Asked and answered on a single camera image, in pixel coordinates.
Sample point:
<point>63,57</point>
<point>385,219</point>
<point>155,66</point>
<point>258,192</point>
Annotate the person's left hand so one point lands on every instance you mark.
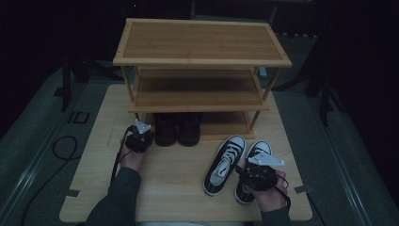
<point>131,160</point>

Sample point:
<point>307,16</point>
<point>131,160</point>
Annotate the black leather shoe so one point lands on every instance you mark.
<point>189,132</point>
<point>165,132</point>

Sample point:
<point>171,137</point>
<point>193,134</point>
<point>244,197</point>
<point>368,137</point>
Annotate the wooden shoe rack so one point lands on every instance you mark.
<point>200,44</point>

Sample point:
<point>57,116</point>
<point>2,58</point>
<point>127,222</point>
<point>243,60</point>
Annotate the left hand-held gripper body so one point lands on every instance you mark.
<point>139,141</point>

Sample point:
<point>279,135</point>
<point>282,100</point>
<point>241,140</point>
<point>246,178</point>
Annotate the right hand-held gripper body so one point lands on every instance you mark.
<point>258,177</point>

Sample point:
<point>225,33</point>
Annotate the black metal stand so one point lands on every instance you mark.
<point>66,91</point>
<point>324,100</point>

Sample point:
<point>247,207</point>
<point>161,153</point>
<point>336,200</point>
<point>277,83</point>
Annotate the small grey object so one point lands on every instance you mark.
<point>263,72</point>

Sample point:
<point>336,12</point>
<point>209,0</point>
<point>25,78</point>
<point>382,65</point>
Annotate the person's right hand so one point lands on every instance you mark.
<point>273,199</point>

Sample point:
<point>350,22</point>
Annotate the black white canvas sneaker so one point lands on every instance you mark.
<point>262,147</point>
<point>226,160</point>

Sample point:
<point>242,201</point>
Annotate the grey tape piece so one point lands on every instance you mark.
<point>72,193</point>
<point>302,189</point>

